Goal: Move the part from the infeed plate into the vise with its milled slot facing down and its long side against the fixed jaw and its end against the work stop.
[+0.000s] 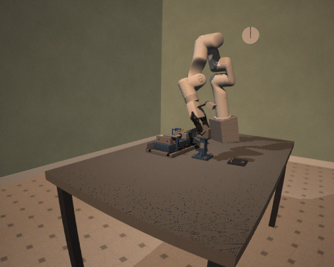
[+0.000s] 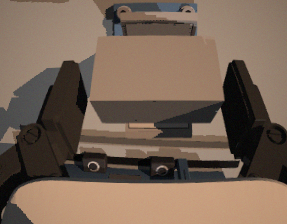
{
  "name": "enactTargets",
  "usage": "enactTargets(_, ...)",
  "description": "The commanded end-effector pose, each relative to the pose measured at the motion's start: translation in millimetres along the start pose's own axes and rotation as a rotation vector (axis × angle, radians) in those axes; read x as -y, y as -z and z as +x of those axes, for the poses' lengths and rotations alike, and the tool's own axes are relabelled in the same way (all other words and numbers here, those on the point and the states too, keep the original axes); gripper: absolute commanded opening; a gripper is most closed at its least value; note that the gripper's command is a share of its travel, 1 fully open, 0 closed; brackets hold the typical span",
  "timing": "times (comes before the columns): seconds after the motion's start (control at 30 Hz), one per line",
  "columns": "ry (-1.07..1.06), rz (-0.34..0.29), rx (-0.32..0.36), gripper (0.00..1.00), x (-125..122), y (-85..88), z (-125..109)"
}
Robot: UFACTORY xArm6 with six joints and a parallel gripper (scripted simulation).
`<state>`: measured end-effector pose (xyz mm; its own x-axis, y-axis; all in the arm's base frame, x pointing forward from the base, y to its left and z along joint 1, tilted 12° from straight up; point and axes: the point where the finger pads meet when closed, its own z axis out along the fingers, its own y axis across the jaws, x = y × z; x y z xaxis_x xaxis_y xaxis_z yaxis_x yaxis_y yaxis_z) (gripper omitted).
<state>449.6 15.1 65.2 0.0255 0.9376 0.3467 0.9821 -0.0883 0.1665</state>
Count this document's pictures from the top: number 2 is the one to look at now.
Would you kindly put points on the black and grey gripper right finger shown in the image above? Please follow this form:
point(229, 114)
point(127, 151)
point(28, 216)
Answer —
point(260, 144)

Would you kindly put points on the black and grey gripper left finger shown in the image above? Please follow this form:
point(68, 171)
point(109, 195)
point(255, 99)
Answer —
point(56, 134)

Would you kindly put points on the grey rectangular block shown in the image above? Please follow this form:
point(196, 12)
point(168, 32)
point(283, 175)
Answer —
point(156, 79)

